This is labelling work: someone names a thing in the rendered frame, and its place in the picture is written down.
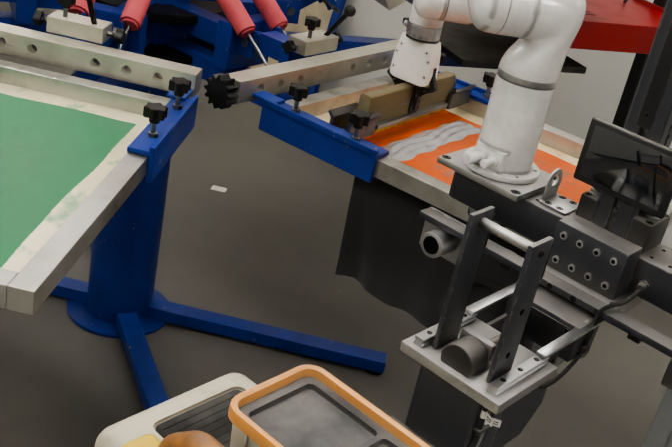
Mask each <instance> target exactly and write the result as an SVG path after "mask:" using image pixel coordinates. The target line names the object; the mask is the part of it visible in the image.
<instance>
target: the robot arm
mask: <svg viewBox="0 0 672 447"><path fill-rule="evenodd" d="M585 13H586V0H413V4H412V9H411V13H410V17H409V20H405V21H404V23H403V25H404V26H406V27H407V28H406V32H403V33H402V35H401V37H400V39H399V42H398V44H397V46H396V49H395V52H394V55H393V59H392V62H391V66H390V68H389V69H388V70H387V73H388V74H389V75H390V77H391V78H392V80H393V82H394V84H395V85H396V84H400V83H404V82H408V83H411V84H413V85H415V90H414V96H413V97H411V99H410V103H409V108H408V113H409V114H412V113H415V112H417V110H418V109H419V105H420V101H421V97H423V96H424V95H426V94H428V93H433V92H437V91H438V87H437V82H436V78H437V74H438V69H439V63H440V56H441V42H439V39H440V35H441V31H442V27H443V23H444V21H446V22H452V23H458V24H472V23H473V25H474V26H475V27H476V28H477V29H479V30H481V31H483V32H487V33H492V34H498V35H505V36H511V37H518V38H519V39H518V40H517V41H516V42H515V43H514V44H513V45H512V46H511V47H510V48H509V49H508V50H507V51H506V52H505V54H504V55H503V57H502V58H501V60H500V63H499V66H498V69H497V73H496V77H495V80H494V84H493V87H492V91H491V95H490V98H489V102H488V106H487V109H486V113H485V116H484V120H483V124H482V127H481V131H480V135H479V138H478V141H477V143H476V147H471V148H469V149H467V150H466V151H465V153H464V154H463V155H462V162H463V163H464V164H465V165H467V166H468V167H469V168H470V169H472V170H473V171H475V172H476V173H478V174H480V175H482V176H484V177H487V178H489V179H492V180H496V181H499V182H503V183H509V184H530V183H533V182H535V181H536V180H537V179H538V177H539V173H540V171H539V168H538V167H537V165H536V164H535V163H533V160H534V157H535V154H536V151H537V147H538V144H539V141H540V137H541V134H542V131H543V128H544V124H545V121H546V118H547V115H548V111H549V108H550V105H551V102H552V98H553V95H554V92H555V88H556V85H557V82H558V79H559V76H560V73H561V70H562V67H563V64H564V61H565V58H566V56H567V53H568V51H569V49H570V47H571V45H572V43H573V41H574V39H575V37H576V35H577V33H578V31H579V29H580V27H581V25H582V23H583V20H584V17H585ZM428 84H429V85H430V87H429V88H426V86H427V85H428Z"/></svg>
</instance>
